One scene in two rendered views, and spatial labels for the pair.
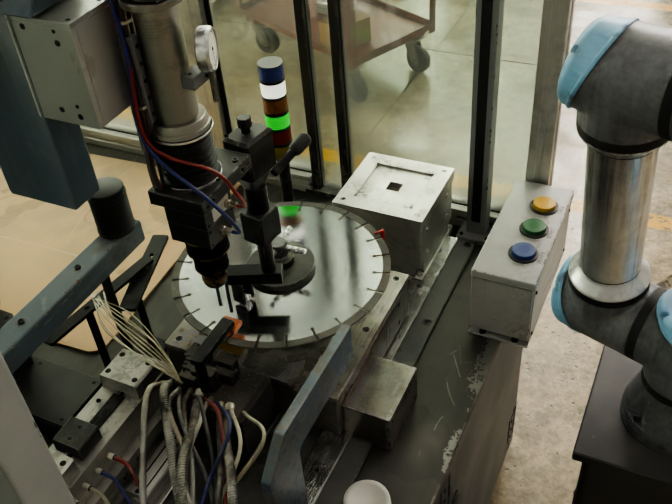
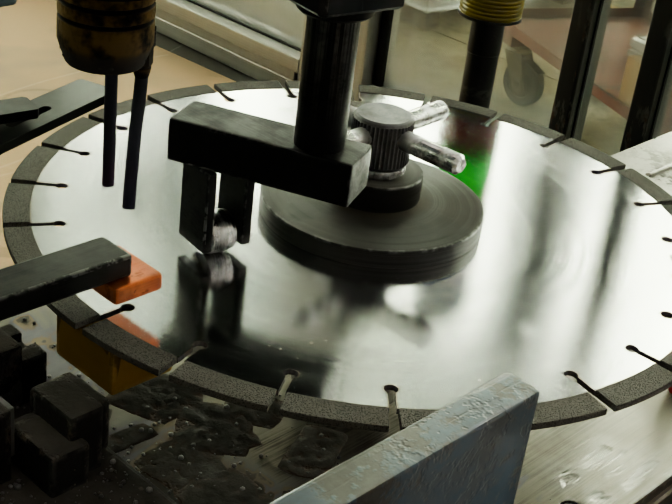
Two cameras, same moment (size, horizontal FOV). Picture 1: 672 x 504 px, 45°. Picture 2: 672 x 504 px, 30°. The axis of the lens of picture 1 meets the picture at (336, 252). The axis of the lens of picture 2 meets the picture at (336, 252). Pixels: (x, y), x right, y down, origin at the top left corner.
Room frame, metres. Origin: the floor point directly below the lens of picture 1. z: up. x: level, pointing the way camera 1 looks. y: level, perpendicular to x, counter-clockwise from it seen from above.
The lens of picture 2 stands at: (0.43, -0.01, 1.23)
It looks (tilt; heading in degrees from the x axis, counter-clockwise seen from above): 28 degrees down; 12
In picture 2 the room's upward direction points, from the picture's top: 7 degrees clockwise
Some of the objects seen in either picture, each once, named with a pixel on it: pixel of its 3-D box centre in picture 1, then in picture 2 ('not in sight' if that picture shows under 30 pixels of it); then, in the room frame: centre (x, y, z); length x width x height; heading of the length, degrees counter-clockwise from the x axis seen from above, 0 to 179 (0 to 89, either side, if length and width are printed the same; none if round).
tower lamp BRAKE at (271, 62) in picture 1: (270, 70); not in sight; (1.28, 0.08, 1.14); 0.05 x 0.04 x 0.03; 61
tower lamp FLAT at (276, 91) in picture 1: (273, 86); not in sight; (1.28, 0.08, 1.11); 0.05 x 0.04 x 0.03; 61
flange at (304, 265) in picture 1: (280, 261); (373, 190); (0.98, 0.09, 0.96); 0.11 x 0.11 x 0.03
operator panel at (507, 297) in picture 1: (522, 259); not in sight; (1.09, -0.34, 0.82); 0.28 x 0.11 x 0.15; 151
